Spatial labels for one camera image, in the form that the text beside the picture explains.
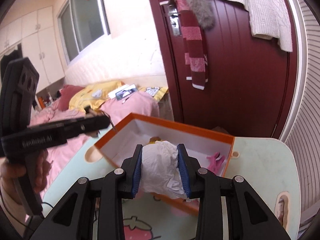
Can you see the white louvered closet door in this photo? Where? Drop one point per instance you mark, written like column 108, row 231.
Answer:
column 303, row 139

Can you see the white knitted sweater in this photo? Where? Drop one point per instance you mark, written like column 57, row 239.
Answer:
column 269, row 19

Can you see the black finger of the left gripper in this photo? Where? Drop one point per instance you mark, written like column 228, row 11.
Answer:
column 88, row 111

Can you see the pink bed quilt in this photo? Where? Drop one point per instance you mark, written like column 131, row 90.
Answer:
column 112, row 112

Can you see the person's left hand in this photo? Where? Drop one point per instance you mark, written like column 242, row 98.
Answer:
column 9, row 172

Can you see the window with white frame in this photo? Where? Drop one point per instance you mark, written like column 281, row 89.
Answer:
column 81, row 22

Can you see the dark red pillow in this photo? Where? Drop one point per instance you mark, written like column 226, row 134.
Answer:
column 67, row 93

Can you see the orange cardboard box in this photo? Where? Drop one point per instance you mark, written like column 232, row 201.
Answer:
column 135, row 129

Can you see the brown plush toy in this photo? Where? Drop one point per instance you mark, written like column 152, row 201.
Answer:
column 153, row 140

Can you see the yellow cartoon pillow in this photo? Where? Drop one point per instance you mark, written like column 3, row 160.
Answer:
column 156, row 92
column 93, row 95

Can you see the red striped scarf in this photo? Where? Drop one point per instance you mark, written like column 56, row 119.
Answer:
column 195, row 51

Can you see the dark red wooden door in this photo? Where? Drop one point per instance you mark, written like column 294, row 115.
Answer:
column 251, row 81

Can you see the cream wall cabinets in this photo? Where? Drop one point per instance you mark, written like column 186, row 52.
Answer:
column 35, row 33

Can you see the cream tufted headboard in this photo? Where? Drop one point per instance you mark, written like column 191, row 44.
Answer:
column 142, row 66

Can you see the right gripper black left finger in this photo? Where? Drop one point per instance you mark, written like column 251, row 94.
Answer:
column 73, row 216

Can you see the white paper ball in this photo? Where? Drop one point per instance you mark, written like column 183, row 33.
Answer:
column 159, row 170

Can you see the pink scissors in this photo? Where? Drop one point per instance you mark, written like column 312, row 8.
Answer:
column 215, row 162

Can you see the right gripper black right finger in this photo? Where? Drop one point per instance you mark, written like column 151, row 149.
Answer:
column 248, row 216

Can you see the grey fur scarf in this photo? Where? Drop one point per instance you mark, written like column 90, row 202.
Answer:
column 203, row 12

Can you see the silver door handle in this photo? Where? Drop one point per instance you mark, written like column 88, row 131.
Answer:
column 174, row 19

